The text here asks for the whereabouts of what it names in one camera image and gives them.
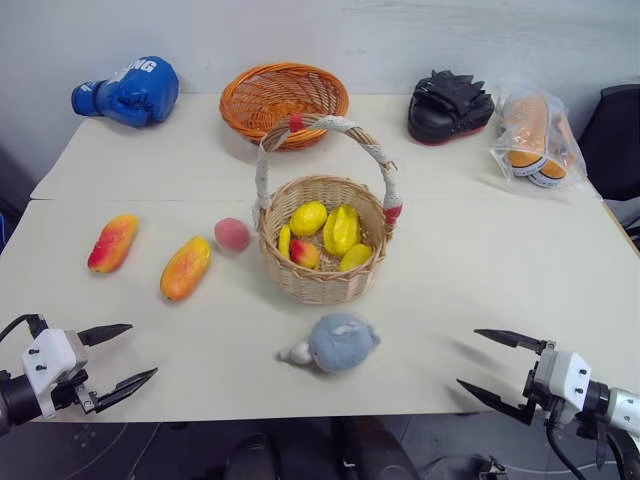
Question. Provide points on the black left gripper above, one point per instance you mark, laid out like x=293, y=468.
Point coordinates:
x=75, y=390

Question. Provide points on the clear plastic bag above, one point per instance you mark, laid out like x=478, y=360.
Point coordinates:
x=567, y=135

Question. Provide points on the orange-yellow toy papaya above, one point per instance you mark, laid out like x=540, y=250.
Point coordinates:
x=185, y=268

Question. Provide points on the yellow toy starfruit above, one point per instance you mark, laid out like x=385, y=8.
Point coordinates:
x=341, y=230

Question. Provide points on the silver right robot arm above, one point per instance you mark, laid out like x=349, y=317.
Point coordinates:
x=617, y=410

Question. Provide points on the yellow toy lemon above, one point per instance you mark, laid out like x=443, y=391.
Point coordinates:
x=308, y=218

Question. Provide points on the blue-grey plush toy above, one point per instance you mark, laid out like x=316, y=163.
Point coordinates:
x=336, y=344

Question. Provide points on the orange slip-on shoe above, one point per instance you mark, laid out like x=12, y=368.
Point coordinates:
x=527, y=132

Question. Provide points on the dark rounded shape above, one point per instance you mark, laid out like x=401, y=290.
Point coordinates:
x=320, y=450

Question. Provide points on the orange wicker bowl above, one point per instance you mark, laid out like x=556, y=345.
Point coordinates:
x=260, y=107

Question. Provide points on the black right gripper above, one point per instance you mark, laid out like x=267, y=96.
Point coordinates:
x=537, y=387

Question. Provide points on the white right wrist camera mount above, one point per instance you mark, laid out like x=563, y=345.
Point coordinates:
x=567, y=382

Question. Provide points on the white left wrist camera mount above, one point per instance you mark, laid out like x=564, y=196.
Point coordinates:
x=46, y=356

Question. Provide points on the black chair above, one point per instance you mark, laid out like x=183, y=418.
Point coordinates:
x=615, y=145

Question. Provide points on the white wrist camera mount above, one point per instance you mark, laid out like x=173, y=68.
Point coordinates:
x=46, y=356
x=567, y=382

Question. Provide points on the blue boxing glove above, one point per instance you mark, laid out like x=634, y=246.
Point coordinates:
x=134, y=95

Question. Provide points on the pink toy peach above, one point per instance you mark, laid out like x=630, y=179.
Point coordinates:
x=231, y=236

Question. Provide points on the small red-yellow toy mango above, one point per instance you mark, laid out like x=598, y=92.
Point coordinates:
x=304, y=253

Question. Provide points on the yellow toy banana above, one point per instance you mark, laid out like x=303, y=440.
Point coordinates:
x=284, y=242

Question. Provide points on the black boxing focus pad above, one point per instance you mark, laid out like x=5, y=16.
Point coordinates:
x=442, y=117

